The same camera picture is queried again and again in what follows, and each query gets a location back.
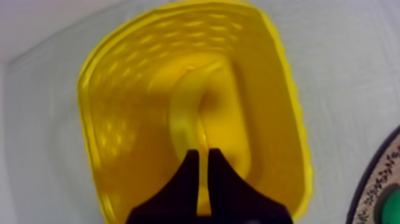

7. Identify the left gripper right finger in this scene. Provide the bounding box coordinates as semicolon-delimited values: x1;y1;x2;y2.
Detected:
208;148;295;224

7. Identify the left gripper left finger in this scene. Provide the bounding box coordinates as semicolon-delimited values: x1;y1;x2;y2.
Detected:
125;149;200;224

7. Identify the yellow toy banana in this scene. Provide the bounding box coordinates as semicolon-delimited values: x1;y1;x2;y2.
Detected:
168;61;225;215

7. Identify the yellow plastic basket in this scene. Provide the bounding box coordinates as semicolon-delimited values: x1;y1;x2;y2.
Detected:
76;0;314;224

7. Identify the round wooden board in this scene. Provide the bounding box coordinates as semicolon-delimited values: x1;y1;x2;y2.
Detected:
345;125;400;224

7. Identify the green toy pear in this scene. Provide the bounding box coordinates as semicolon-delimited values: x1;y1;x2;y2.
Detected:
380;190;400;224

